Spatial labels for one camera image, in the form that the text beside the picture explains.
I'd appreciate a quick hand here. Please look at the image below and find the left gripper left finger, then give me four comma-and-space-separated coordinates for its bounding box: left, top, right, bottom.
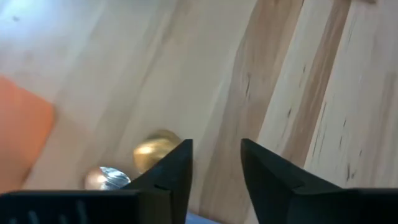
0, 139, 194, 224

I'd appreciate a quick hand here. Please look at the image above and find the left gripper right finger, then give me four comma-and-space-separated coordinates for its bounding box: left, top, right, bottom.
241, 138, 398, 224

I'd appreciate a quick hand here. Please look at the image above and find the gold metal spoon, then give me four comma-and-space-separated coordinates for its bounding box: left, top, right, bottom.
132, 129, 183, 175

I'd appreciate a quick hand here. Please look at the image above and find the lavender handled silver spoon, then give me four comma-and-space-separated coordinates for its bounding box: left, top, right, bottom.
84, 166, 218, 224

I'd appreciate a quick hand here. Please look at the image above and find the orange plastic bin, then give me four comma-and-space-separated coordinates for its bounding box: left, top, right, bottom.
0, 76, 57, 194

